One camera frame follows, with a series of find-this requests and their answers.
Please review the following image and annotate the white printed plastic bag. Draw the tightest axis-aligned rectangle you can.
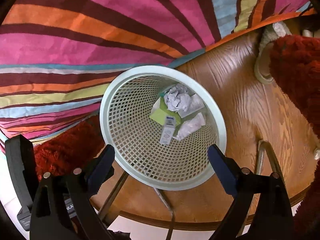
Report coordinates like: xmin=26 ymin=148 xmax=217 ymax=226
xmin=173 ymin=112 xmax=206 ymax=141

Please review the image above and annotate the white blue small box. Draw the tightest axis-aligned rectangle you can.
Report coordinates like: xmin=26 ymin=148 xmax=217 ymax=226
xmin=159 ymin=116 xmax=176 ymax=145

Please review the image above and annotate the small green cardboard box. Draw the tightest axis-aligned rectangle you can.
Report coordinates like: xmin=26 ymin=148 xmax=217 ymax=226
xmin=149 ymin=97 xmax=181 ymax=126

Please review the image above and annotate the white paper ball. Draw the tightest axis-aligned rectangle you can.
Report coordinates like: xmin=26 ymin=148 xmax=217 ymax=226
xmin=163 ymin=84 xmax=191 ymax=112

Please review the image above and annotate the white plastic wrapper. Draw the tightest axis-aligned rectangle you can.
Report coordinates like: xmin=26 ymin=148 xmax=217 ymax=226
xmin=178 ymin=94 xmax=204 ymax=118

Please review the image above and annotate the white mesh trash basket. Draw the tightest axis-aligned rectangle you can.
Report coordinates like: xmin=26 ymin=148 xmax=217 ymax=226
xmin=100 ymin=66 xmax=227 ymax=191

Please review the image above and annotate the red fluffy left slipper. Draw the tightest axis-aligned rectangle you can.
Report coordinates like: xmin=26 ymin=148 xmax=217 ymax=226
xmin=34 ymin=115 xmax=105 ymax=180

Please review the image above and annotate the colourful striped bed sheet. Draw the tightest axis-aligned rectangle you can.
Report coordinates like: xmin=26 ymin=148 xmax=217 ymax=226
xmin=1 ymin=0 xmax=319 ymax=144

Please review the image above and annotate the roll of adhesive tape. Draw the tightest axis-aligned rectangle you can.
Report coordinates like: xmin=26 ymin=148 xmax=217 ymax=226
xmin=254 ymin=42 xmax=274 ymax=84

